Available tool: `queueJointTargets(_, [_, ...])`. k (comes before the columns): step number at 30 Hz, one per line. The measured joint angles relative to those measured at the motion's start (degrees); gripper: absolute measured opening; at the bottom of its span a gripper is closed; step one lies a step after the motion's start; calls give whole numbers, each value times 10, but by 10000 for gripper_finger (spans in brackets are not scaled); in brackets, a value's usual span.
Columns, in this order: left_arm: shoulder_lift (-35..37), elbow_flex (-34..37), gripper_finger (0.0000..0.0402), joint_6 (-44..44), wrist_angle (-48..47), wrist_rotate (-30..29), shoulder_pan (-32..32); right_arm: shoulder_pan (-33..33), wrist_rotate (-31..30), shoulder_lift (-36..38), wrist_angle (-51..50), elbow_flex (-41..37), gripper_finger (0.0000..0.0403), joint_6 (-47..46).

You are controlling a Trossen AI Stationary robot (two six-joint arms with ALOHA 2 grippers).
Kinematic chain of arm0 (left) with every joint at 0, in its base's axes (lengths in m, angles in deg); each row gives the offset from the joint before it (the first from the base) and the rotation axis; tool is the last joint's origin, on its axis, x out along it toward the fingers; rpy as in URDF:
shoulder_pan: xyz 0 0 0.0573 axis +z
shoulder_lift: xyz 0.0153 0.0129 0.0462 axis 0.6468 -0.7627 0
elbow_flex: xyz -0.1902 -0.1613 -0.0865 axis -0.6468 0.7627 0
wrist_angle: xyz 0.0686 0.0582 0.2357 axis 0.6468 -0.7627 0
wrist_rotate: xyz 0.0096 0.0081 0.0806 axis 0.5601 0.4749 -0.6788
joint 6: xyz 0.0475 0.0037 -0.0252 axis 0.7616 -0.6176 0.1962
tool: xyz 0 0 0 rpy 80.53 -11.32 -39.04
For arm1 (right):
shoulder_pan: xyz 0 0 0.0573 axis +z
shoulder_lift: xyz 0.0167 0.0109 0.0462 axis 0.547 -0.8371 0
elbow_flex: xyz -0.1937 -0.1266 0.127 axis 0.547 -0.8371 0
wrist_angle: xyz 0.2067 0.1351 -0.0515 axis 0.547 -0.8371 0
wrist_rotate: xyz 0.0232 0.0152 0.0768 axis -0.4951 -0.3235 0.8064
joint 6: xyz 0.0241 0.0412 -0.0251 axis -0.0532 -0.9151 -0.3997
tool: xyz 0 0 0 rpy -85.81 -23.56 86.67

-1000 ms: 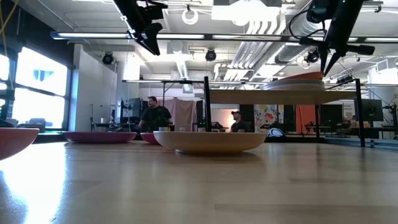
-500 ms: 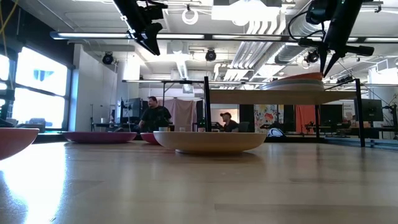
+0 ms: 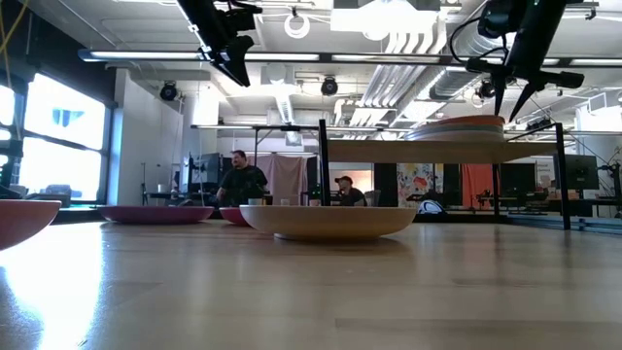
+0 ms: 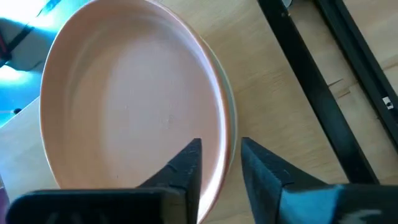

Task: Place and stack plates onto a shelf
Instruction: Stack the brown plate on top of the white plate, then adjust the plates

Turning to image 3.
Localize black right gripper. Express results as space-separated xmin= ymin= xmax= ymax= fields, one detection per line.
xmin=466 ymin=48 xmax=586 ymax=123

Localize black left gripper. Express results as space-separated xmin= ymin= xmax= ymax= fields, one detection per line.
xmin=187 ymin=9 xmax=256 ymax=88

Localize hot pink plate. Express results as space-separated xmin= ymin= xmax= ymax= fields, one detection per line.
xmin=219 ymin=206 xmax=254 ymax=228

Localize dark red bowl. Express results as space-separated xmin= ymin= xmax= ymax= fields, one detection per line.
xmin=0 ymin=197 xmax=63 ymax=252

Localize wooden shelf black metal legs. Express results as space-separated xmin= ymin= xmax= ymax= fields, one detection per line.
xmin=318 ymin=119 xmax=572 ymax=230

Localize dark flat screen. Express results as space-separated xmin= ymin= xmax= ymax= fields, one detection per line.
xmin=500 ymin=163 xmax=536 ymax=195

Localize long linear ceiling light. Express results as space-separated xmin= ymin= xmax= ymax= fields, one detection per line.
xmin=77 ymin=47 xmax=622 ymax=68

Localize orange curtain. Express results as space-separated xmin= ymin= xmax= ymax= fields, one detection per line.
xmin=461 ymin=163 xmax=501 ymax=208

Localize black monitor on stand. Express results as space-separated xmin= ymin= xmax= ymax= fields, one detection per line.
xmin=563 ymin=154 xmax=601 ymax=192

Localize long cluttered workbench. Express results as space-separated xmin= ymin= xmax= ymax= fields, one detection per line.
xmin=475 ymin=189 xmax=622 ymax=218

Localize black partition panel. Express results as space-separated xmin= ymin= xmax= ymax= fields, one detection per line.
xmin=442 ymin=163 xmax=461 ymax=208
xmin=372 ymin=162 xmax=398 ymax=208

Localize person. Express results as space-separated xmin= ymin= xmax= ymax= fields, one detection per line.
xmin=333 ymin=175 xmax=369 ymax=208
xmin=215 ymin=149 xmax=270 ymax=207

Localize pale pink curtain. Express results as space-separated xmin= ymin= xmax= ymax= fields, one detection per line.
xmin=255 ymin=154 xmax=311 ymax=206

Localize floral patterned curtain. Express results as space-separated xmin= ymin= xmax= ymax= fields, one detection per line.
xmin=397 ymin=162 xmax=436 ymax=208

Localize black and white ball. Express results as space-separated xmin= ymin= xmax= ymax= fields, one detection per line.
xmin=417 ymin=199 xmax=446 ymax=216

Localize dusty purple plate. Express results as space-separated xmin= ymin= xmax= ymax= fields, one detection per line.
xmin=98 ymin=204 xmax=216 ymax=226

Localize large window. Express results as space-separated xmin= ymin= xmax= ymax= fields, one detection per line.
xmin=0 ymin=72 xmax=114 ymax=205

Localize dark box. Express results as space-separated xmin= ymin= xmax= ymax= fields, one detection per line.
xmin=42 ymin=184 xmax=74 ymax=203

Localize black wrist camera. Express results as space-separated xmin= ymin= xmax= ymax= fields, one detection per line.
xmin=477 ymin=12 xmax=511 ymax=39
xmin=221 ymin=1 xmax=264 ymax=34

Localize white cable ring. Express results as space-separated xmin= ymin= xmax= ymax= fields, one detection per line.
xmin=283 ymin=11 xmax=312 ymax=41

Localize silver ventilation duct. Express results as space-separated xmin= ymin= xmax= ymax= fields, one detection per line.
xmin=427 ymin=28 xmax=492 ymax=101

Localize thin black overhead frame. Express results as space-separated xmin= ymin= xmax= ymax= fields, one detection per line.
xmin=191 ymin=123 xmax=322 ymax=166

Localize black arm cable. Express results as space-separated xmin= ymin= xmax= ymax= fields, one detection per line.
xmin=449 ymin=17 xmax=509 ymax=64

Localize blue metal rail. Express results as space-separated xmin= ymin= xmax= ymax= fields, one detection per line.
xmin=507 ymin=213 xmax=622 ymax=235

